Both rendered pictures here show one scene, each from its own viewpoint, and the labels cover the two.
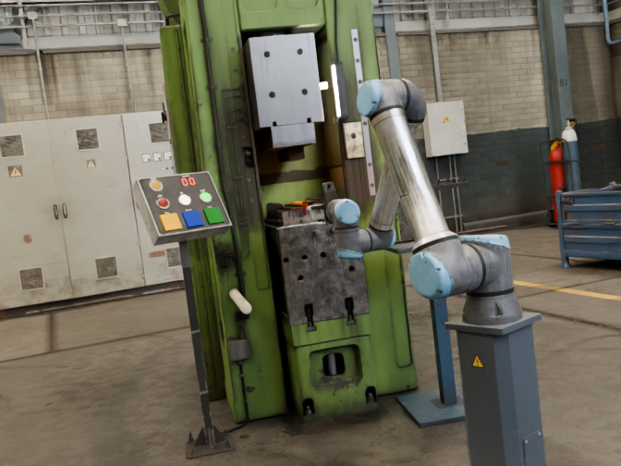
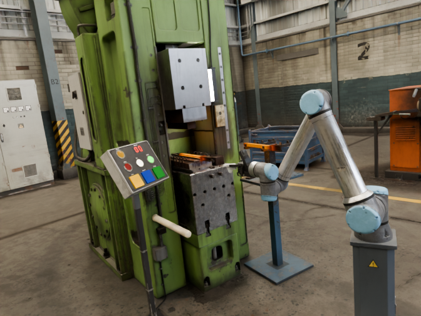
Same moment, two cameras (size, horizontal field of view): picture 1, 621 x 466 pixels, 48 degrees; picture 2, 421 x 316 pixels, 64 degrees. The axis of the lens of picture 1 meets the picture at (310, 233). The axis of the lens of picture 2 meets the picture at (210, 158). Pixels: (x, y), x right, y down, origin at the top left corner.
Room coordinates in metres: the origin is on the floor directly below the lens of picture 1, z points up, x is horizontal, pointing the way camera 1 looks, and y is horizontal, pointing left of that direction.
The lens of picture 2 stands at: (1.00, 0.88, 1.44)
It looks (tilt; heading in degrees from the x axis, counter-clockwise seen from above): 10 degrees down; 337
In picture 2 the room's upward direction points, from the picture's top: 6 degrees counter-clockwise
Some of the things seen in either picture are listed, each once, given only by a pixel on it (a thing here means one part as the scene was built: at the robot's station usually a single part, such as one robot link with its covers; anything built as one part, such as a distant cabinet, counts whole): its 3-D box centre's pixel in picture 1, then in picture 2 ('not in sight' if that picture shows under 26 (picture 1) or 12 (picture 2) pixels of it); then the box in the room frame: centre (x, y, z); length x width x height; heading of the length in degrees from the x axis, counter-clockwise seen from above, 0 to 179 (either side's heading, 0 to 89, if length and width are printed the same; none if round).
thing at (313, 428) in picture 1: (330, 419); (217, 286); (3.17, 0.01, 0.01); 0.58 x 0.39 x 0.01; 102
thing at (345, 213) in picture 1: (344, 212); (266, 171); (2.60, -0.13, 0.98); 0.12 x 0.09 x 0.10; 12
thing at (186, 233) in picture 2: (240, 300); (171, 226); (3.06, 0.34, 0.62); 0.44 x 0.05 x 0.05; 12
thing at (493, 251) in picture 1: (484, 261); (371, 202); (2.23, -0.54, 0.79); 0.17 x 0.15 x 0.18; 121
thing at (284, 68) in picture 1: (287, 86); (180, 81); (3.43, 0.02, 1.56); 0.42 x 0.39 x 0.40; 12
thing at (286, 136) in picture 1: (285, 139); (179, 115); (3.42, 0.07, 1.32); 0.42 x 0.20 x 0.10; 12
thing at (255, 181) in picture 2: (432, 242); (271, 177); (3.17, -0.54, 0.76); 0.40 x 0.30 x 0.02; 98
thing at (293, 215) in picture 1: (294, 213); (185, 161); (3.42, 0.07, 0.96); 0.42 x 0.20 x 0.09; 12
